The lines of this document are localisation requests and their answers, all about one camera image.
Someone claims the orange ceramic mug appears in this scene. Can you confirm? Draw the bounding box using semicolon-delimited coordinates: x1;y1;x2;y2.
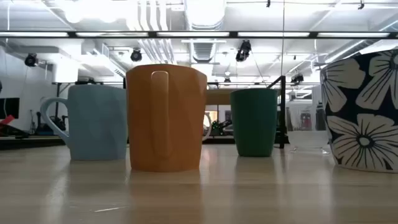
126;63;208;173

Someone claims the shelf with red bins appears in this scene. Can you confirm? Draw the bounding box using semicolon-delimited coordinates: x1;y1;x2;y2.
300;111;312;131

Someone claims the red bar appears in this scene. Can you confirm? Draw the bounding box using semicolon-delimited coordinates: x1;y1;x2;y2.
0;114;16;126

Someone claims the dark wall monitor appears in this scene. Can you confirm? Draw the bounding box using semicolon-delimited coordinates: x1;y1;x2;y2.
0;98;20;119

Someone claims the light blue ceramic mug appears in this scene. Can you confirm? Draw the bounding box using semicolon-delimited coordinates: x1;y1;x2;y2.
40;84;129;161

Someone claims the green handleless cup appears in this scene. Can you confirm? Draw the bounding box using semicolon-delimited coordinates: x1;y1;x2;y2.
229;88;279;157

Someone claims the black mounted camera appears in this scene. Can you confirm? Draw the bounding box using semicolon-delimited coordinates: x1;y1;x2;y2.
235;39;252;62
129;48;143;62
24;52;40;68
290;73;305;85

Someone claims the black frame bar with lights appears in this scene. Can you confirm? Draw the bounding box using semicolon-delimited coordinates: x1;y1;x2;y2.
0;30;398;39

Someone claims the clear glass mug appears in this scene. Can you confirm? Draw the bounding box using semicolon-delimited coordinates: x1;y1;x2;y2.
287;129;331;155

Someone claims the navy white floral mug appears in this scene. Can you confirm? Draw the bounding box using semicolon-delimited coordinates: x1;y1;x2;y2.
320;49;398;174

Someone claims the silver ventilation duct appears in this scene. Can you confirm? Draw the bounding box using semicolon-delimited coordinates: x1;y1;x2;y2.
185;0;226;63

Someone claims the wooden shelf black metal frame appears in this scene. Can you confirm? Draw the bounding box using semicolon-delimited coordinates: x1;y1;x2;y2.
123;75;290;149

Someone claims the thin vertical pole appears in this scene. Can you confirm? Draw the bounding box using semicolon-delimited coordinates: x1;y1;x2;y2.
281;0;285;77

